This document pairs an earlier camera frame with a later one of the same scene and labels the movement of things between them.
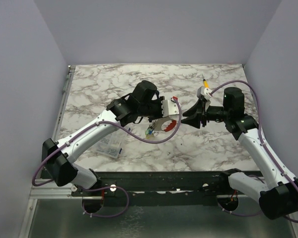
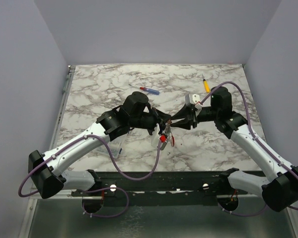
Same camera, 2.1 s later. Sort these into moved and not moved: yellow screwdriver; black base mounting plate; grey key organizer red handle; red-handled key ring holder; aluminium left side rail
Moved: red-handled key ring holder; grey key organizer red handle
Not moved: black base mounting plate; yellow screwdriver; aluminium left side rail
